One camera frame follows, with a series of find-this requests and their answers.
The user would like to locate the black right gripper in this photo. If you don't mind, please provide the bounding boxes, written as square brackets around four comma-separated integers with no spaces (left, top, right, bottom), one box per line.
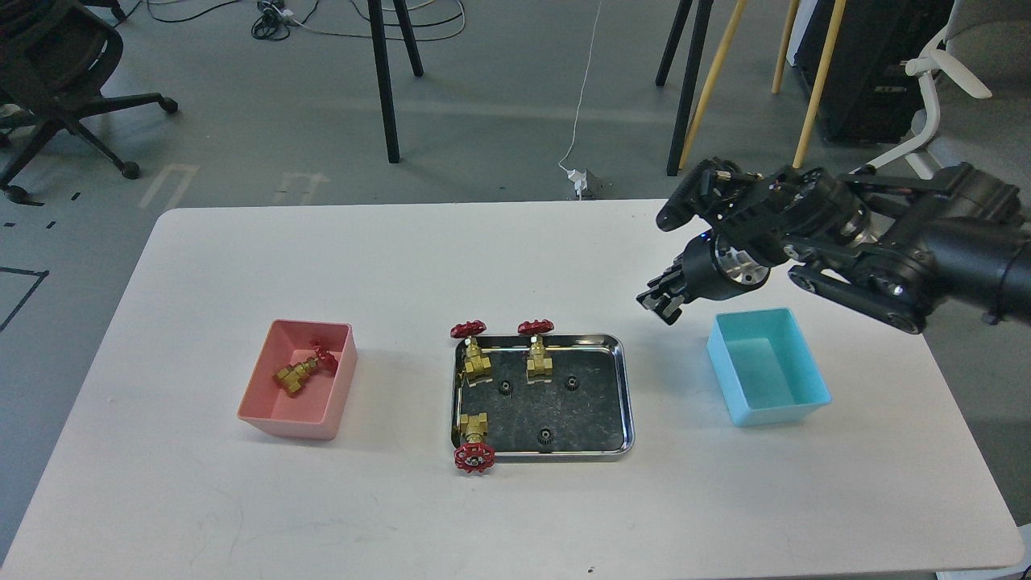
[635,234,771,325]

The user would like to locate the brass valve tray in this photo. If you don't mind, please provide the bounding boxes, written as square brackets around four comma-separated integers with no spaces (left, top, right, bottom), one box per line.
[272,341,339,399]

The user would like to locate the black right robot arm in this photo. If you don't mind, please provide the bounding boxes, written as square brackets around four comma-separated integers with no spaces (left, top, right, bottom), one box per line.
[636,158,1030,334]

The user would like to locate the blue plastic box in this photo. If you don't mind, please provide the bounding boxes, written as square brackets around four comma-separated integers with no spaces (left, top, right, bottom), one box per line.
[706,308,833,427]

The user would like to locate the brass valve back right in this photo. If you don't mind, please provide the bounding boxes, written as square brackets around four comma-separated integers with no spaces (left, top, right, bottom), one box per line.
[518,319,555,381]

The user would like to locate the brass valve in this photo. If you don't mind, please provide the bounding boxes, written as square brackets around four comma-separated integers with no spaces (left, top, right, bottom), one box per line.
[453,412,495,474]
[518,319,555,381]
[448,320,493,387]

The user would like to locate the brass valve back left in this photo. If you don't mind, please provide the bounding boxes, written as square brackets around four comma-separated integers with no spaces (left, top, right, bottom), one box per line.
[448,320,493,387]

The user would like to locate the brass valve front left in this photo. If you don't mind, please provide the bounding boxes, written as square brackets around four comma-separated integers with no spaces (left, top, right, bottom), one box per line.
[453,412,495,474]

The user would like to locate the pink plastic box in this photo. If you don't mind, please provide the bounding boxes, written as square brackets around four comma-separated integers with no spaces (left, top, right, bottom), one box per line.
[237,319,358,440]

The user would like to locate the shiny metal tray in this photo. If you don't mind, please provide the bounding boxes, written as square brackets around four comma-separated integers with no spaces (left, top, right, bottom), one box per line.
[450,333,635,462]

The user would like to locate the wooden easel leg right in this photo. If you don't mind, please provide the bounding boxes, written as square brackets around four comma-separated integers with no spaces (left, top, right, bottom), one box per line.
[771,0,847,169]

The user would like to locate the wooden easel leg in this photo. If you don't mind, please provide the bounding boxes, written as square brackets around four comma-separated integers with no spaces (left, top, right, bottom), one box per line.
[771,0,847,169]
[678,1,749,170]

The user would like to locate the black cabinet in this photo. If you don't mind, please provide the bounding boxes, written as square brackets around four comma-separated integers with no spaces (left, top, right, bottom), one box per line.
[818,1,954,143]

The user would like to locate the black tripod leg right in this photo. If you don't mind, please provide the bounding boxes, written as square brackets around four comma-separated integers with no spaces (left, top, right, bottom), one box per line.
[654,1,714,176]

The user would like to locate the black tripod leg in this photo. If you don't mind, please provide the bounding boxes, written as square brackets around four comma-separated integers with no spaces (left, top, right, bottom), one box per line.
[654,1,714,176]
[366,1,424,164]

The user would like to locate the wooden easel leg left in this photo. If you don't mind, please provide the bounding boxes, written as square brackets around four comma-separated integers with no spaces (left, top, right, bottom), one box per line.
[678,1,749,170]

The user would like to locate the white grey office chair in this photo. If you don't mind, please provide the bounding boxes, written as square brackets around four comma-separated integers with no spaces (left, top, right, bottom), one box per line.
[855,1,1030,197]

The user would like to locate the black tripod leg left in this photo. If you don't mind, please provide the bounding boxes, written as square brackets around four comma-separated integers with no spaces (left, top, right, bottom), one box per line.
[366,1,424,164]

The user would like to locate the black office chair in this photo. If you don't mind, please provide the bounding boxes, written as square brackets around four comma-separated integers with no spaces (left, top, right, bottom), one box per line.
[1,1,178,205]

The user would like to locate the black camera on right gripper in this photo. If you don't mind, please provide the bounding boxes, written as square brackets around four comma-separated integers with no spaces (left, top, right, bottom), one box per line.
[655,157,724,232]

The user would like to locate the white cable with plug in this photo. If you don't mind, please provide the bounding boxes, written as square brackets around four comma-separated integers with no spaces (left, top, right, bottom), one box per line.
[557,0,603,199]

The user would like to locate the floor cable bundle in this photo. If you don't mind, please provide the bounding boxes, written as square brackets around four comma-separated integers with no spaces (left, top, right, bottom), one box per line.
[145,0,466,44]

